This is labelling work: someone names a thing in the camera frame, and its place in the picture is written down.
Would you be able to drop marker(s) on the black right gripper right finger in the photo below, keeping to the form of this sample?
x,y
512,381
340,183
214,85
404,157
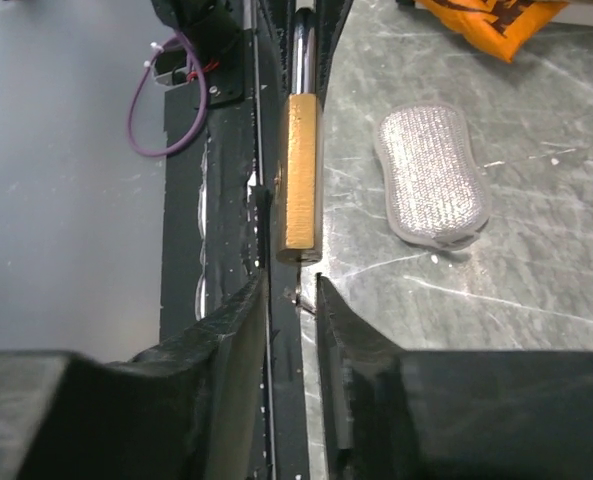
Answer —
x,y
368,431

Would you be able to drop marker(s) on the orange snack bag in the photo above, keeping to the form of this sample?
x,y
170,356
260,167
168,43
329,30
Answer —
x,y
497,27

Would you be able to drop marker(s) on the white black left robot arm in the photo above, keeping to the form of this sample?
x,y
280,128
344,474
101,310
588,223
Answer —
x,y
212,30

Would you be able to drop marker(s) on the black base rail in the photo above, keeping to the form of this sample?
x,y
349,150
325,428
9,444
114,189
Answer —
x,y
219,229

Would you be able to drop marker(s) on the silver key with ring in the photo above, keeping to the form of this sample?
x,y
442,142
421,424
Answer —
x,y
299,301

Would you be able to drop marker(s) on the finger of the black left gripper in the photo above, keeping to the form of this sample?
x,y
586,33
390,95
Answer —
x,y
331,16
277,18

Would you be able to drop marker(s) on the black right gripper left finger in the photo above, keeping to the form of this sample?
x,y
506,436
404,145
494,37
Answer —
x,y
221,356

